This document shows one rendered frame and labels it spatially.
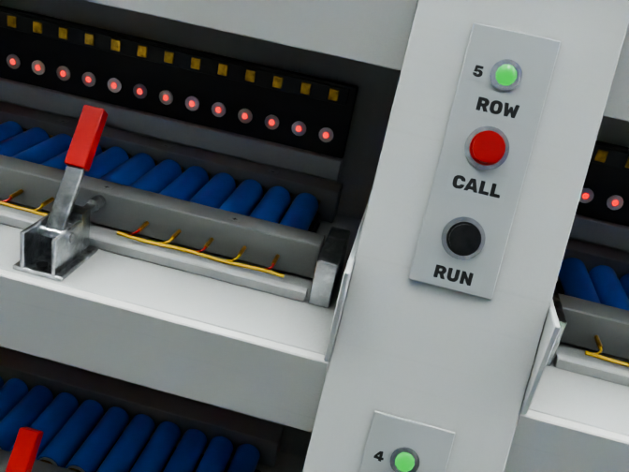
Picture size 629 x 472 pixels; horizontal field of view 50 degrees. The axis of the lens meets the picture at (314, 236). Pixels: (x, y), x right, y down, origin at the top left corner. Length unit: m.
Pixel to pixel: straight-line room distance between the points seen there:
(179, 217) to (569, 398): 0.24
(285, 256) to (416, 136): 0.12
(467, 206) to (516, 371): 0.08
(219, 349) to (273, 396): 0.04
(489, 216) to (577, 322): 0.11
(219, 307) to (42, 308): 0.09
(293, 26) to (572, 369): 0.23
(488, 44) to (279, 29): 0.10
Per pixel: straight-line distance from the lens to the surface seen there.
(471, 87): 0.33
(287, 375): 0.35
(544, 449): 0.36
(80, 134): 0.39
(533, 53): 0.33
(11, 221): 0.43
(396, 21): 0.34
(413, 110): 0.33
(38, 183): 0.44
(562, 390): 0.38
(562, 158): 0.33
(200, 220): 0.41
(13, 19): 0.57
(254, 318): 0.36
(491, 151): 0.32
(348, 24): 0.34
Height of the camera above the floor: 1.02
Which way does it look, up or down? 6 degrees down
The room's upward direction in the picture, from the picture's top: 13 degrees clockwise
